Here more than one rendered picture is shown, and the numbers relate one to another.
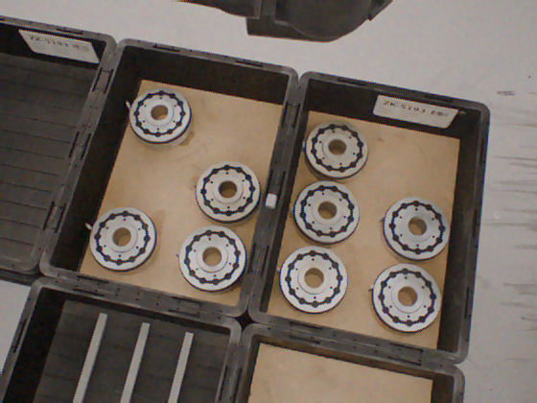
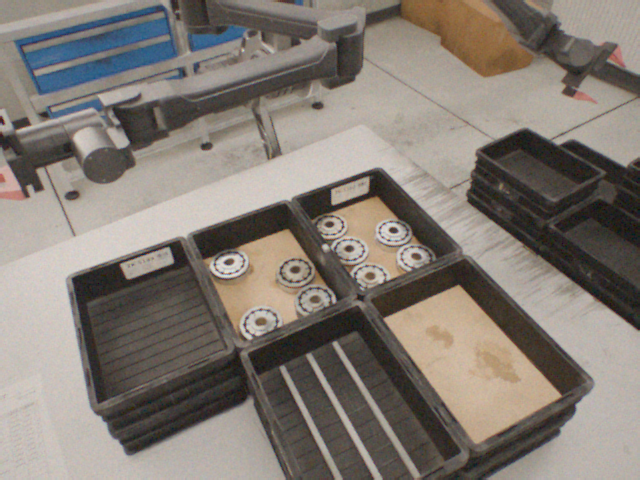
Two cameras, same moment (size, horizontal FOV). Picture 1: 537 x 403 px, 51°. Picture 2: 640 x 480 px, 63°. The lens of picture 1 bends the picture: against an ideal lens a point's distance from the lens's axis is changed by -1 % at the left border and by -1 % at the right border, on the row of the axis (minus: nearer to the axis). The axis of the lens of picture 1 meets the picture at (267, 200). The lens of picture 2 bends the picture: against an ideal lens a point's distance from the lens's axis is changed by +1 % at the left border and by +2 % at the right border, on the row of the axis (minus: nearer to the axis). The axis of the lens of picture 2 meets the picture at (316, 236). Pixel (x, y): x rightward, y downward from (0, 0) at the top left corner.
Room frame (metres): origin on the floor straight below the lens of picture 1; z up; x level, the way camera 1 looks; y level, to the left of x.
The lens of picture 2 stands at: (-0.42, 0.54, 1.86)
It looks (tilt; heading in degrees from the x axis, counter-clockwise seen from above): 45 degrees down; 323
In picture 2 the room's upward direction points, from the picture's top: 3 degrees counter-clockwise
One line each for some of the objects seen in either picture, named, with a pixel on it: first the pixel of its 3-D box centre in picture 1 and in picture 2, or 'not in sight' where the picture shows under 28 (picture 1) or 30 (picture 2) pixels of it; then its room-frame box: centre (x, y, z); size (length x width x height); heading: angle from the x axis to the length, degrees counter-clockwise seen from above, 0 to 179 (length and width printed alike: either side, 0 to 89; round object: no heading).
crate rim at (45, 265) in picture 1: (176, 167); (267, 266); (0.33, 0.14, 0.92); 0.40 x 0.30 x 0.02; 167
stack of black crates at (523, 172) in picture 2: not in sight; (523, 203); (0.34, -1.15, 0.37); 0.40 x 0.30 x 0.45; 173
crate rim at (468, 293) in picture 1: (375, 206); (371, 226); (0.26, -0.16, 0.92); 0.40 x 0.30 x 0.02; 167
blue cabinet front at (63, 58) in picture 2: not in sight; (113, 76); (2.18, -0.16, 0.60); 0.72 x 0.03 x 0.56; 83
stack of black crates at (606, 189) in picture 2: not in sight; (579, 188); (0.29, -1.55, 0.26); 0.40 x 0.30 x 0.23; 173
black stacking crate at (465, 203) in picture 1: (369, 217); (370, 239); (0.26, -0.16, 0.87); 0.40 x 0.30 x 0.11; 167
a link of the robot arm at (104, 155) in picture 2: not in sight; (116, 140); (0.25, 0.39, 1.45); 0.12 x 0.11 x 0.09; 84
